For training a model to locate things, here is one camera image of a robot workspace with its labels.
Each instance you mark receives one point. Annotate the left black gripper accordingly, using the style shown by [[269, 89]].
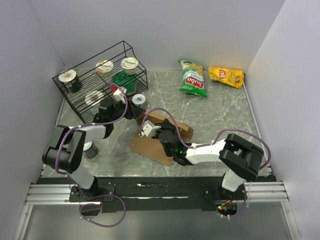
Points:
[[133, 111]]

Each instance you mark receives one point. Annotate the green Chuba chips bag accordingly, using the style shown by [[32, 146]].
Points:
[[192, 79]]

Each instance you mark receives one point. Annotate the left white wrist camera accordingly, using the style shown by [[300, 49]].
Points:
[[119, 93]]

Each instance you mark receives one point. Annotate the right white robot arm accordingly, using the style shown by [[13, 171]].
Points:
[[242, 157]]

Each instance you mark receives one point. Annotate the dark yogurt cup on rack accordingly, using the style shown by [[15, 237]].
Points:
[[70, 80]]

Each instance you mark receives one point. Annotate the small white yogurt cup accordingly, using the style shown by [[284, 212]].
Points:
[[139, 100]]

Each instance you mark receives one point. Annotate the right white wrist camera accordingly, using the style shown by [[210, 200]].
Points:
[[148, 129]]

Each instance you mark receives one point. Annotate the dark tin can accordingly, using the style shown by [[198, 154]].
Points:
[[90, 150]]

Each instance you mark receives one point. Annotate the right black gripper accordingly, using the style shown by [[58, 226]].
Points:
[[165, 125]]

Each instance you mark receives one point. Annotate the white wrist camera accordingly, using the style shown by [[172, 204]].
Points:
[[148, 129], [119, 93]]

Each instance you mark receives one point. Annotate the yellow Lays chips bag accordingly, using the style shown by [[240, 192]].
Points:
[[230, 77]]

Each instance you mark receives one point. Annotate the brown cardboard box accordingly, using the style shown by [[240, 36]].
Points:
[[152, 148]]

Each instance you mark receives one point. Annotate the orange yogurt cup on rack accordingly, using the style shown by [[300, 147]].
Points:
[[105, 68]]

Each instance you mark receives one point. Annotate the green snack bag in rack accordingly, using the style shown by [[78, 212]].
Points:
[[122, 79]]

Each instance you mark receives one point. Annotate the black wire rack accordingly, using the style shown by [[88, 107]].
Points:
[[92, 81]]

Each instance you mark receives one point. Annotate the aluminium extrusion rail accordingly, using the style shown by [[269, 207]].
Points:
[[48, 194]]

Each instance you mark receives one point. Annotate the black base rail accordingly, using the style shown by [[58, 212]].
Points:
[[158, 193]]

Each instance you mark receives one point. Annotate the Chobani yogurt cup on rack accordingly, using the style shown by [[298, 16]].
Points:
[[130, 65]]

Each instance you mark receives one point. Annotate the white cup lower rack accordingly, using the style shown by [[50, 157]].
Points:
[[93, 98]]

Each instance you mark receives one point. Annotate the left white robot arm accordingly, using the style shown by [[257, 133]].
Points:
[[65, 147]]

